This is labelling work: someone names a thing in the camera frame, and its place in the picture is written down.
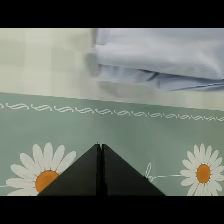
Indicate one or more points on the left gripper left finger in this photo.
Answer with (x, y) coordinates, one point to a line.
(81, 176)

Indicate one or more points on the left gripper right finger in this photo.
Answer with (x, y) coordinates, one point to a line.
(123, 178)

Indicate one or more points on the light blue shirt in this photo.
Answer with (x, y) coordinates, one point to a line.
(166, 56)

